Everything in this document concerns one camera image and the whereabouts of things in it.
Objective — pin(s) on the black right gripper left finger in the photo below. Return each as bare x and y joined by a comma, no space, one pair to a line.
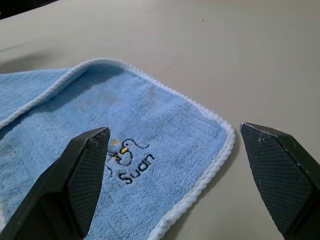
75,185

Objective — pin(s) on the light blue embroidered towel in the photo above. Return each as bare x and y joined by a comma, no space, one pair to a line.
155,125

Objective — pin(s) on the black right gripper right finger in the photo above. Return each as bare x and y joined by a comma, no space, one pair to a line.
280,180

